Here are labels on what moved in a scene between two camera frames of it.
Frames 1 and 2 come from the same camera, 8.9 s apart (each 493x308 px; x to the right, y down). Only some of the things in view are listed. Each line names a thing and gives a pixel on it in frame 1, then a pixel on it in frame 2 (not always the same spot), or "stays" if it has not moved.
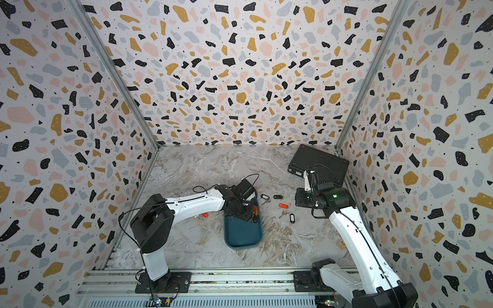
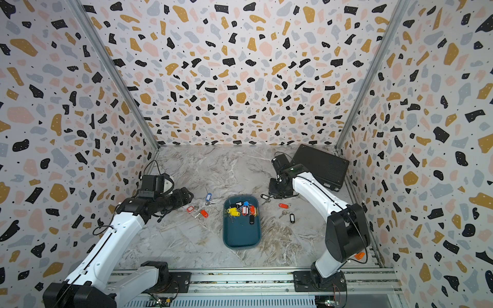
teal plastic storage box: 241,233 stays
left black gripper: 249,215 → 179,201
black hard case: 327,167 stays
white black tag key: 266,197 stays
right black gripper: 299,193 → 271,181
